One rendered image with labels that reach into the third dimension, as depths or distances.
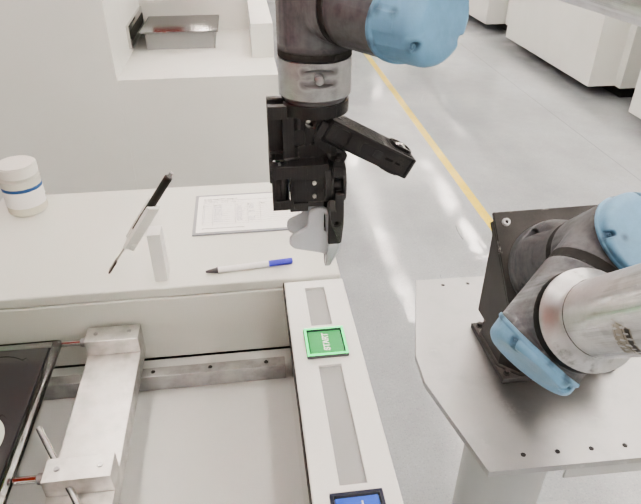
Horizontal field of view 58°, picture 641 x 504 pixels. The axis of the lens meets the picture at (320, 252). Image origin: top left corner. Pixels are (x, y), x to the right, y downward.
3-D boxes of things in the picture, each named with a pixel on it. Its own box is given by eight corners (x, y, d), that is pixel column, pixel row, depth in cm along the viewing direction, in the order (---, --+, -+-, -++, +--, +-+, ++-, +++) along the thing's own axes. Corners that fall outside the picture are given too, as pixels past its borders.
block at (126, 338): (87, 356, 89) (83, 341, 88) (91, 341, 92) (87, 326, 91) (140, 351, 90) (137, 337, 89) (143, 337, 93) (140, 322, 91)
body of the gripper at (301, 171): (270, 186, 70) (264, 87, 63) (340, 182, 71) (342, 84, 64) (273, 218, 64) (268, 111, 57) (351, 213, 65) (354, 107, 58)
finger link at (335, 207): (322, 230, 70) (322, 163, 65) (336, 229, 70) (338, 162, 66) (327, 251, 66) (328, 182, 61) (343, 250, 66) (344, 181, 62)
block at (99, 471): (45, 497, 69) (39, 482, 68) (53, 473, 72) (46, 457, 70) (115, 490, 70) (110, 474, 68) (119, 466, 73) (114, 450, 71)
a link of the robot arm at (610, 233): (648, 255, 81) (723, 230, 68) (594, 326, 78) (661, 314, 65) (582, 197, 82) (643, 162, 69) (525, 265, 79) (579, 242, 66)
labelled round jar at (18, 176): (3, 219, 107) (-13, 172, 102) (15, 201, 113) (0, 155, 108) (43, 216, 108) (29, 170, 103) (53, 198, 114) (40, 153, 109)
